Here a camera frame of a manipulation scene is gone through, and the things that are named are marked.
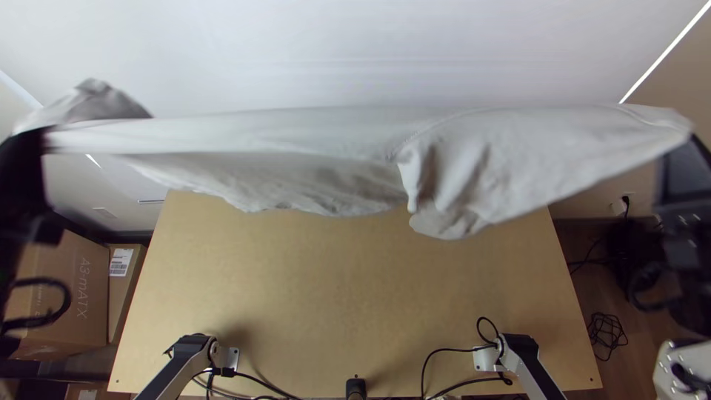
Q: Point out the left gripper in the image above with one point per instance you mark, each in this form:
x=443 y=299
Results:
x=22 y=172

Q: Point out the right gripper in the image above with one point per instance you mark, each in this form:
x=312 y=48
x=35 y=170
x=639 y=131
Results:
x=686 y=178

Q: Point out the white t-shirt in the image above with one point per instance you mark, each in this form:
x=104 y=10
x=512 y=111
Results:
x=344 y=155

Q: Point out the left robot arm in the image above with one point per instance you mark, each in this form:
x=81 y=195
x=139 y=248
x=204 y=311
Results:
x=183 y=355

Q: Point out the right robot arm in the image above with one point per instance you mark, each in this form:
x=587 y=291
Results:
x=522 y=361

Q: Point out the large cardboard box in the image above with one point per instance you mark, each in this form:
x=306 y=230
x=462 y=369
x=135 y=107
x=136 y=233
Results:
x=55 y=289

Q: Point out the small labelled cardboard box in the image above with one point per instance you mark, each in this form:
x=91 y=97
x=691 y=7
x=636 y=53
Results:
x=125 y=289

